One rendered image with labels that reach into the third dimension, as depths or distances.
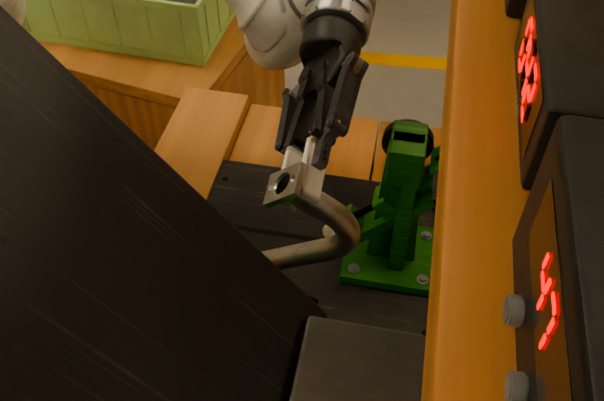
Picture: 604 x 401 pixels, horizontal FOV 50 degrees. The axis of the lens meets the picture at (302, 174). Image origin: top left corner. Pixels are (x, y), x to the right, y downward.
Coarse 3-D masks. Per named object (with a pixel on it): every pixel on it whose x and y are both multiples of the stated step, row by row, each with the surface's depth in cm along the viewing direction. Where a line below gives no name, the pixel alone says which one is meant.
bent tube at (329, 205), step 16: (272, 176) 72; (288, 176) 71; (272, 192) 70; (288, 192) 68; (304, 208) 71; (320, 208) 71; (336, 208) 72; (336, 224) 73; (352, 224) 74; (320, 240) 83; (336, 240) 78; (352, 240) 76; (272, 256) 88; (288, 256) 86; (304, 256) 84; (320, 256) 82; (336, 256) 81
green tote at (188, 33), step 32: (32, 0) 161; (64, 0) 158; (96, 0) 156; (128, 0) 153; (160, 0) 152; (32, 32) 168; (64, 32) 166; (96, 32) 163; (128, 32) 161; (160, 32) 158; (192, 32) 156; (192, 64) 163
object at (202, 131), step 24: (192, 96) 137; (216, 96) 137; (240, 96) 137; (192, 120) 131; (216, 120) 131; (240, 120) 133; (168, 144) 127; (192, 144) 127; (216, 144) 127; (192, 168) 122; (216, 168) 122
